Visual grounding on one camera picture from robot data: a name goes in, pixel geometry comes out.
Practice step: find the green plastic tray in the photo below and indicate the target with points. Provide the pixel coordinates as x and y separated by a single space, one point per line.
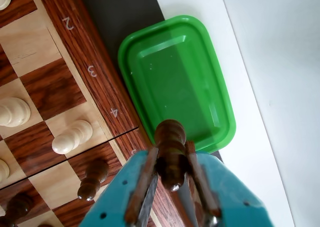
175 74

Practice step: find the dark brown chess pawn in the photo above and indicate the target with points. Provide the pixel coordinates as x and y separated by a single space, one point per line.
18 207
92 179

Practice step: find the light wood chess queen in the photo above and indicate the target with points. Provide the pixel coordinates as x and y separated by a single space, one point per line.
13 112

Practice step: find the wooden folding chess board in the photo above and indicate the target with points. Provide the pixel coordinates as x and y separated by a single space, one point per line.
55 89

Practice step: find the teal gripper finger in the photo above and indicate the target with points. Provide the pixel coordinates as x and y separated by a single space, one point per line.
117 199
230 199

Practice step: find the dark brown chess bishop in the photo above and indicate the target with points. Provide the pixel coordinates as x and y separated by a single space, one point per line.
170 142

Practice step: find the light wood chess knight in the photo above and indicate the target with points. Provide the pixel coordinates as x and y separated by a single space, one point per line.
3 170

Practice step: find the dark grey table mat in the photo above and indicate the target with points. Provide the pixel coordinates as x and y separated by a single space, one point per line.
120 7

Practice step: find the light wood chess pawn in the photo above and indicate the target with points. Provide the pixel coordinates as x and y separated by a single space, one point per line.
72 137

